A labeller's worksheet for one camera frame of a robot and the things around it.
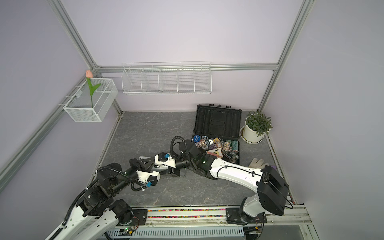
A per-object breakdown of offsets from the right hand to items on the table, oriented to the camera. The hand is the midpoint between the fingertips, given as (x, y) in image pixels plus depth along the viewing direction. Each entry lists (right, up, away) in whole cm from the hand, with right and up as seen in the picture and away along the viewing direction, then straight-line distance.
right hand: (157, 166), depth 68 cm
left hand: (-3, +5, 0) cm, 6 cm away
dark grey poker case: (+32, +17, +37) cm, 52 cm away
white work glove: (+56, -5, +24) cm, 61 cm away
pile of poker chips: (+39, +4, +25) cm, 46 cm away
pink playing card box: (+30, +2, +24) cm, 38 cm away
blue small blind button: (+18, +10, +29) cm, 35 cm away
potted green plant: (+54, +19, +21) cm, 61 cm away
